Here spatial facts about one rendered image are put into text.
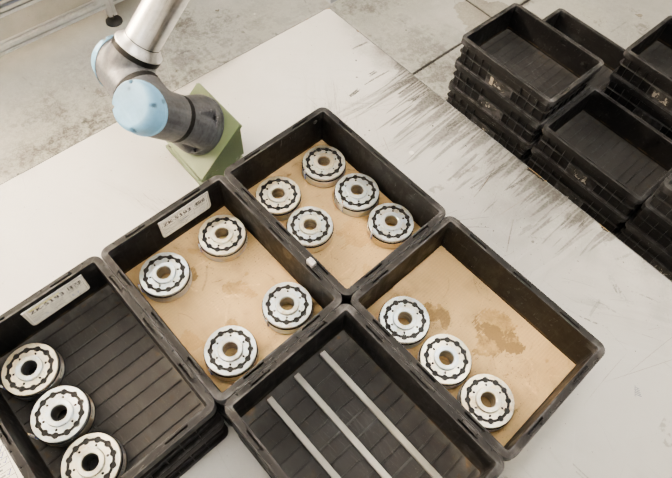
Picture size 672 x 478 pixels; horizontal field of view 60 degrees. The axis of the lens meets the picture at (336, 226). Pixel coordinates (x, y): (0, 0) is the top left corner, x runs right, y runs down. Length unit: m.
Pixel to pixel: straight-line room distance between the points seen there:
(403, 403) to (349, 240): 0.37
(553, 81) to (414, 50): 0.92
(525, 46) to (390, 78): 0.71
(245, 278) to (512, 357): 0.57
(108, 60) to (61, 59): 1.62
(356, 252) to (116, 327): 0.52
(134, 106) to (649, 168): 1.70
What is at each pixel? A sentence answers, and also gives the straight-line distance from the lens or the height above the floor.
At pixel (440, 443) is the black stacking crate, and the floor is 0.83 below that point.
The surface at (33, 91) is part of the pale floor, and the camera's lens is 2.96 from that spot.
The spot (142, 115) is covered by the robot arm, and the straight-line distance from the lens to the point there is 1.35.
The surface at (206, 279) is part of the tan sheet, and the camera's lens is 1.27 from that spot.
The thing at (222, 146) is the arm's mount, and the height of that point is 0.82.
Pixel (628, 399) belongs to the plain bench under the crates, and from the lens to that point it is 1.47.
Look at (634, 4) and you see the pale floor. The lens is 3.64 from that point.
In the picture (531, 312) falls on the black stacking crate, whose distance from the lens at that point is 1.26.
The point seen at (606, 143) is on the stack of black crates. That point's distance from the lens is 2.30.
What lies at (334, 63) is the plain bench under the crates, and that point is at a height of 0.70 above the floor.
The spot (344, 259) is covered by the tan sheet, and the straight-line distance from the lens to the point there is 1.27.
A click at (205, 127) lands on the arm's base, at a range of 1.45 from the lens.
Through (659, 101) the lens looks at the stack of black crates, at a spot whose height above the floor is 0.50.
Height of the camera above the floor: 1.95
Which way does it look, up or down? 59 degrees down
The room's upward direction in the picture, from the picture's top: 5 degrees clockwise
